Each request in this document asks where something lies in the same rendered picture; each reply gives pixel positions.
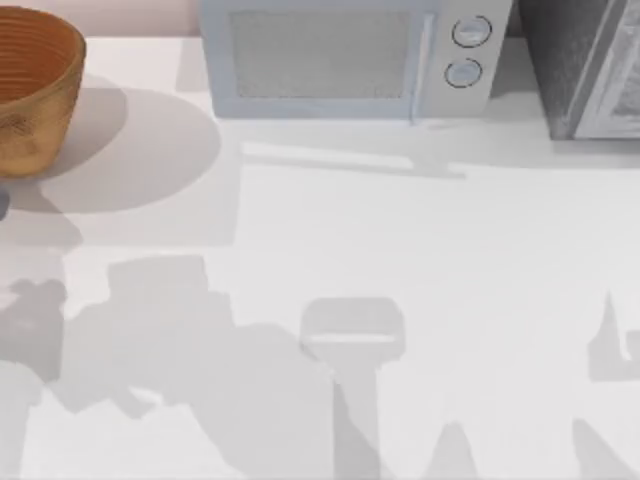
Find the microwave oven door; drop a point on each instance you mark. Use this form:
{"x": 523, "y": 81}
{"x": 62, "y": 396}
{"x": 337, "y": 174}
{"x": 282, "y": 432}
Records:
{"x": 320, "y": 60}

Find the pale microwave oven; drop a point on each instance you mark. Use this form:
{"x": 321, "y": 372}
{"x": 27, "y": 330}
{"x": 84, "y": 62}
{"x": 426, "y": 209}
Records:
{"x": 465, "y": 100}

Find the round microwave knob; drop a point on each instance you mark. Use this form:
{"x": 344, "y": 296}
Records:
{"x": 471, "y": 31}
{"x": 463, "y": 73}

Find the brown woven basket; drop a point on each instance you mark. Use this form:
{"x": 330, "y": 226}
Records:
{"x": 35, "y": 95}

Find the grey cabinet door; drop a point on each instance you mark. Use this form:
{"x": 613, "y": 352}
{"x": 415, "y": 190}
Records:
{"x": 612, "y": 75}

